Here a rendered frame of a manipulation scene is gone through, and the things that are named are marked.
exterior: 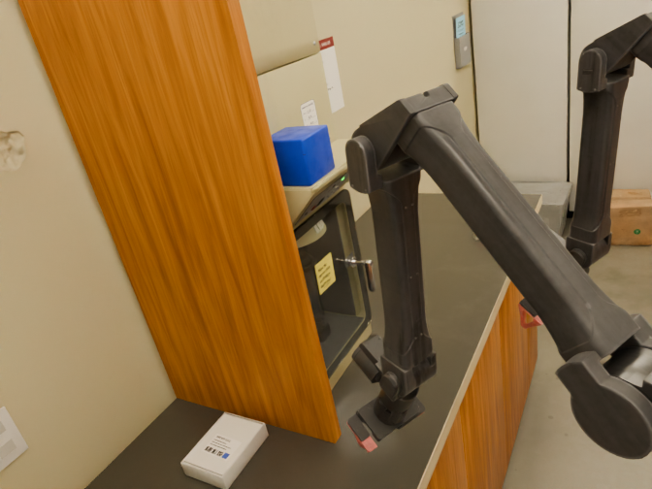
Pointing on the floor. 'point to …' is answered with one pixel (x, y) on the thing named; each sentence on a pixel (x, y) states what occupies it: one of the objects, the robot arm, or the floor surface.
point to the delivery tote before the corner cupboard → (554, 204)
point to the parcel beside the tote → (631, 217)
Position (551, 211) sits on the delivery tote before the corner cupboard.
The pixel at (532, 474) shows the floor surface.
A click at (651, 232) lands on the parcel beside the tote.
